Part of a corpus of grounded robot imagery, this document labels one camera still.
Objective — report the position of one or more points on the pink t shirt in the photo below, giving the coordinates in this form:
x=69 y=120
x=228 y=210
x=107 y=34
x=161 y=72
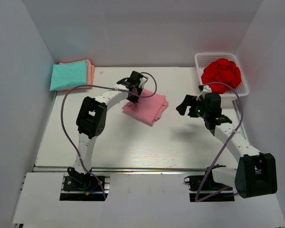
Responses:
x=147 y=110

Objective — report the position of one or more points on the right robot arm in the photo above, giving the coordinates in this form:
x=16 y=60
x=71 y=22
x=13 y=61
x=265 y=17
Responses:
x=255 y=174

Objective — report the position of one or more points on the folded salmon t shirt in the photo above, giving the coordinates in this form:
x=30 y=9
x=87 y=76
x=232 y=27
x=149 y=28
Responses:
x=90 y=69

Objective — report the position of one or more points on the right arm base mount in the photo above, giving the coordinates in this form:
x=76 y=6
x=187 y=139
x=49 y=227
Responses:
x=209 y=187

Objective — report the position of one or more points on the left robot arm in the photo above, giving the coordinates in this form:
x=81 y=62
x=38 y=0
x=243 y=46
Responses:
x=92 y=117

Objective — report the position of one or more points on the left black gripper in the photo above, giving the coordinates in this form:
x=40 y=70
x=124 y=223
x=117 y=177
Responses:
x=135 y=99

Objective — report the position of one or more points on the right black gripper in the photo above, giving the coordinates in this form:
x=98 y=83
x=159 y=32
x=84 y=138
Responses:
x=182 y=108

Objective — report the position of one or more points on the folded teal t shirt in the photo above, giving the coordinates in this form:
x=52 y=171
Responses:
x=65 y=76

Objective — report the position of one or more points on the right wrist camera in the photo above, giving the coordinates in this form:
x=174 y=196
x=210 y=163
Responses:
x=204 y=89

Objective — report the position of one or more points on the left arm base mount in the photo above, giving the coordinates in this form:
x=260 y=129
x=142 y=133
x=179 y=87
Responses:
x=84 y=187

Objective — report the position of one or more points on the red crumpled t shirt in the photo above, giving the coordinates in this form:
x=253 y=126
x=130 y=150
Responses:
x=224 y=71

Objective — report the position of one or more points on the white plastic basket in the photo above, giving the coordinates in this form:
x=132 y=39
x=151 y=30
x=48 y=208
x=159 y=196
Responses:
x=202 y=60

